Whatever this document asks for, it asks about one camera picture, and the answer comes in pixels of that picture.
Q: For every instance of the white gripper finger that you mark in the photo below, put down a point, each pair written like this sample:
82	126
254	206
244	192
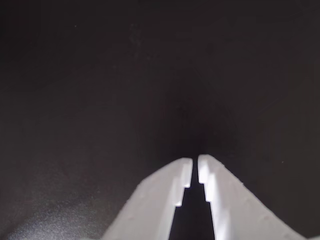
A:
232	205
155	200

